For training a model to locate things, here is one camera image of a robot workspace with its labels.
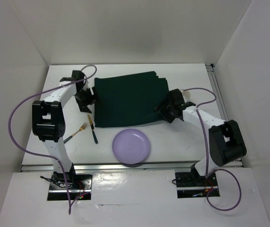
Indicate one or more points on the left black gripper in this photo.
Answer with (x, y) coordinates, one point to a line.
(92, 98)

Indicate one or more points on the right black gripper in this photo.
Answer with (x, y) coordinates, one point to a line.
(168, 117)

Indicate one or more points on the dark green cloth napkin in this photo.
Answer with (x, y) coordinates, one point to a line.
(129, 100)

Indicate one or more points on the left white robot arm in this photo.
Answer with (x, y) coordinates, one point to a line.
(49, 126)

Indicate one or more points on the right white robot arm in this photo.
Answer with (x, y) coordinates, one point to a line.
(223, 139)

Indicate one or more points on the blue mug white inside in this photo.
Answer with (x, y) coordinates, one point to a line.
(186, 94)

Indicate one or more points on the lilac plastic plate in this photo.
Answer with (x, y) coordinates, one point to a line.
(131, 146)

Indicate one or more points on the gold knife green handle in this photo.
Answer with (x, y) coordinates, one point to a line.
(92, 129)

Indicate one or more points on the gold fork green handle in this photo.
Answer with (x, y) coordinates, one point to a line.
(82, 128)

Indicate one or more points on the aluminium rail front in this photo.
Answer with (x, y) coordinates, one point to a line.
(114, 166)

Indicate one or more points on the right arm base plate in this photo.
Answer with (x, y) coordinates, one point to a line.
(188, 188)

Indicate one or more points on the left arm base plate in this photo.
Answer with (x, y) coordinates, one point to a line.
(81, 188)

